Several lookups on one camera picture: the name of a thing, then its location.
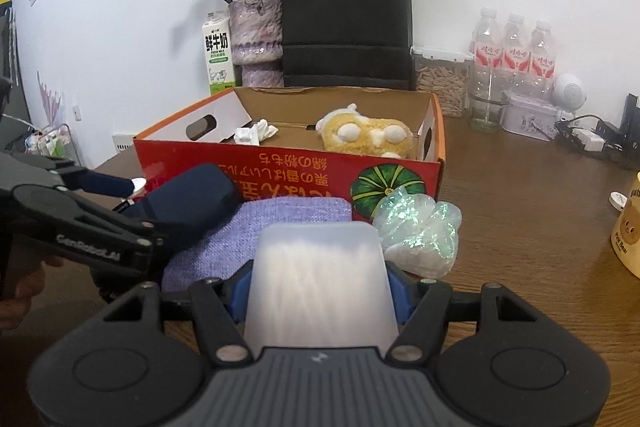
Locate white printed tin box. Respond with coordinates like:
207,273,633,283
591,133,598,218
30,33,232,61
501,93,560,142

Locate empty glass cup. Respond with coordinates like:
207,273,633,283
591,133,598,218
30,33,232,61
468,68,516,131

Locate white crumpled tissue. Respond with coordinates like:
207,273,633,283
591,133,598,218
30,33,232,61
233,119,279,144

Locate white translucent plastic box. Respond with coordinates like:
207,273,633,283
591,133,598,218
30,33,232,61
243,222,401,349

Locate white charger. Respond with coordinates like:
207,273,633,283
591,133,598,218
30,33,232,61
572,127,606,152

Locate white round speaker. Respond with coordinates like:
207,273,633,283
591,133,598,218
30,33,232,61
550,73,589,118

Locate purple knitted cloth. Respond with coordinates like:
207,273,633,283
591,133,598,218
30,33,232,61
162,197,354,294

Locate wooden desk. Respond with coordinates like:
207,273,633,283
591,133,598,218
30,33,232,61
0,104,640,427

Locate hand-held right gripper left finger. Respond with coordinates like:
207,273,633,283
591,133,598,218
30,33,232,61
102,259,253,367

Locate dark board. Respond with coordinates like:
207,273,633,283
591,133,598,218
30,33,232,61
0,0,19,88

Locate yellow bear mug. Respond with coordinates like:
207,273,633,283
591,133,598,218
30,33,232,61
610,172,640,281

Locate white green milk carton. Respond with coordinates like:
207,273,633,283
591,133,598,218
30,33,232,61
201,11,237,96

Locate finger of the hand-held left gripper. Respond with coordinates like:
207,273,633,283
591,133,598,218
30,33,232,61
74,201,169,254
44,161,134,198

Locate person's left hand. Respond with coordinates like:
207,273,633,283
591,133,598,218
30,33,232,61
0,255,66,334

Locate dark blue case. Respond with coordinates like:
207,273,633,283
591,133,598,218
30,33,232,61
122,164,244,279

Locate metal trolley rack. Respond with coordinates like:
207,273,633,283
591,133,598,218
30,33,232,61
25,124,86,168

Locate black paper bag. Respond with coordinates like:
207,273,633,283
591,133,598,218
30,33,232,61
281,0,416,90

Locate yellow plush toy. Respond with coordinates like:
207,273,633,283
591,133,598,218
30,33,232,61
315,103,420,160

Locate purple wall sticker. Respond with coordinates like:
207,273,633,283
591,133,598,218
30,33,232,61
36,71,66,128

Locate iridescent plastic bag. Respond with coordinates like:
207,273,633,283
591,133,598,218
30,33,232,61
372,187,461,279

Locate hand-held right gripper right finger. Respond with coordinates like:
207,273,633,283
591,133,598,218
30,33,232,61
384,259,539,367

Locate clear snack container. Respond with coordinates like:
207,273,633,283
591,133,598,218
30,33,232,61
411,46,474,118

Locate purple glass vase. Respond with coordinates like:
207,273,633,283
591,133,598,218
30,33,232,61
228,0,285,88

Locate black stand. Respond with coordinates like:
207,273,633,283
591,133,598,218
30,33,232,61
620,93,640,144

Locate red cardboard box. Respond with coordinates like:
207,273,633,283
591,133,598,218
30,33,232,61
132,87,447,229

